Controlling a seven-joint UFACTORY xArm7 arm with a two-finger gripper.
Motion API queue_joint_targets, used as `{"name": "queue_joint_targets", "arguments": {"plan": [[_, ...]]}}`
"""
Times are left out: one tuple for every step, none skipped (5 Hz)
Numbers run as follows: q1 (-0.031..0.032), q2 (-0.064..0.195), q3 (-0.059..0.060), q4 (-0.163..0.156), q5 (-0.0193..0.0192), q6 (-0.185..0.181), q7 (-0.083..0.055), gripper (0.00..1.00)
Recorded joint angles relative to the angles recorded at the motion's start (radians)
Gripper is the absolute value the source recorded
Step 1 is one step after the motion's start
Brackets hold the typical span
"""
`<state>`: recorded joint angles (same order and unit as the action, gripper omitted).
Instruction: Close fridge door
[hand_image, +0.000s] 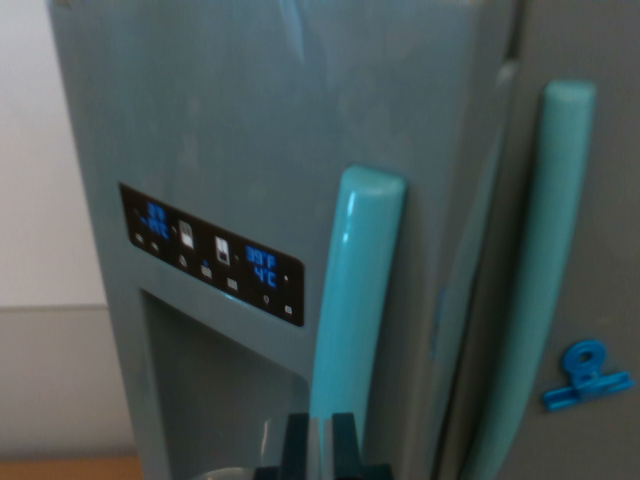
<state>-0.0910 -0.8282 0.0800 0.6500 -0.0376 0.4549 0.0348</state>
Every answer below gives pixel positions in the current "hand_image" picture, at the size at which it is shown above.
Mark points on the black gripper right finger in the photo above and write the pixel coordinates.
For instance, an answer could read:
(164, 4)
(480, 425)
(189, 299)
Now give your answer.
(346, 445)

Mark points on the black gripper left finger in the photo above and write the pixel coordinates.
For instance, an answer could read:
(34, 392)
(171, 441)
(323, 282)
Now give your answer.
(296, 445)

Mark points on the grey-blue fridge door with display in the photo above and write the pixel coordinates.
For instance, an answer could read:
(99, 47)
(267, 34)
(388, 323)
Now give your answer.
(240, 125)

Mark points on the grey fridge door with logo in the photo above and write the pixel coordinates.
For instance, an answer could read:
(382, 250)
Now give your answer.
(610, 200)

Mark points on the black display panel sticker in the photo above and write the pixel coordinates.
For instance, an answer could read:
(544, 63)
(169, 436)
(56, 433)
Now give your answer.
(210, 250)

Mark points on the blue plastic clip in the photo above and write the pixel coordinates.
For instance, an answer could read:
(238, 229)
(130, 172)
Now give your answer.
(582, 385)

